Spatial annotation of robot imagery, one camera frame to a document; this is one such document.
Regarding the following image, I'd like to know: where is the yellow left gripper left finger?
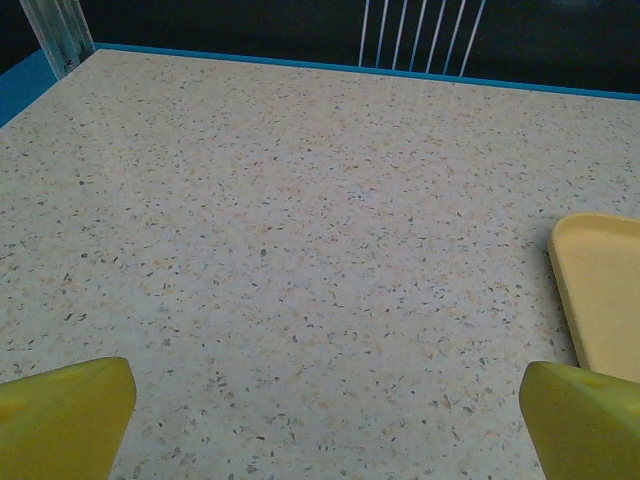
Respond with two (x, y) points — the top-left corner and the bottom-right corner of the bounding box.
(0, 356), (138, 480)

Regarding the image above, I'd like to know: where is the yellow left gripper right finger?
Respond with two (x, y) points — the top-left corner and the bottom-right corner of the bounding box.
(518, 361), (640, 480)

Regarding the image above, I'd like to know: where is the yellow plastic tray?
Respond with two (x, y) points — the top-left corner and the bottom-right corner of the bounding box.
(547, 212), (640, 385)

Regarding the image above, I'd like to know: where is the aluminium frame post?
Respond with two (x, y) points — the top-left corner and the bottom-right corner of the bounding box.
(18, 0), (96, 81)

